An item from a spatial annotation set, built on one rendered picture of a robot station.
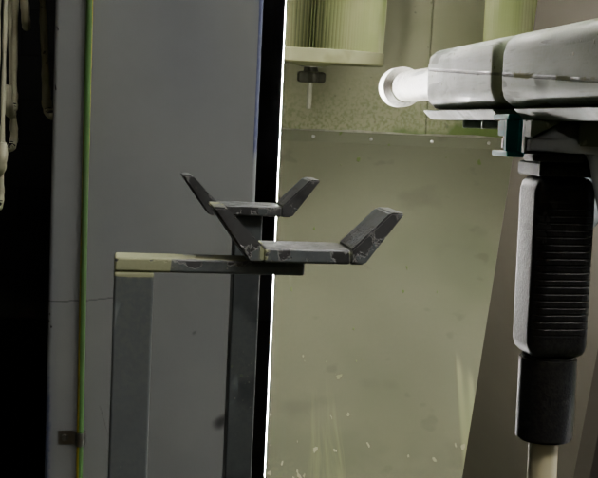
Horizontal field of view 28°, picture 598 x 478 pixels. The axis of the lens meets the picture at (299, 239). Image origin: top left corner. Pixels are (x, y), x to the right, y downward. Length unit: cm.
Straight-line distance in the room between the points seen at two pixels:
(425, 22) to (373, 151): 35
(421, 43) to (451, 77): 230
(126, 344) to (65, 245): 58
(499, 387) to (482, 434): 11
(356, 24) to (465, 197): 59
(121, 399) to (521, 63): 27
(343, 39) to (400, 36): 42
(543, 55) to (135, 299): 23
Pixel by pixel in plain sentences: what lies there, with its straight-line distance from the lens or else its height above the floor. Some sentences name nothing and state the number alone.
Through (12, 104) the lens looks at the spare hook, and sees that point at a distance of 112.
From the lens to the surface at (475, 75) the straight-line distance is 69.
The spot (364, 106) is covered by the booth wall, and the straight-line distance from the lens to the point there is 300.
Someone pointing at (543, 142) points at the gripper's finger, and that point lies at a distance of 60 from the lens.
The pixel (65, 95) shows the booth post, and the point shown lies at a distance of 106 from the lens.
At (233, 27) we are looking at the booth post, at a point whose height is 122.
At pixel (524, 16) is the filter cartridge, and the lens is 277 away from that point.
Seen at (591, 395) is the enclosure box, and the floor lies 79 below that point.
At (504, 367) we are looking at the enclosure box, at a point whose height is 77.
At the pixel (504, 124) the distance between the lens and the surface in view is 64.
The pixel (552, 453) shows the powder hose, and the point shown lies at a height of 98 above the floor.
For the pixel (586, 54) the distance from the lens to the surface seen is 54.
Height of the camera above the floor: 116
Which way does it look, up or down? 6 degrees down
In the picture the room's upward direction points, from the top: 3 degrees clockwise
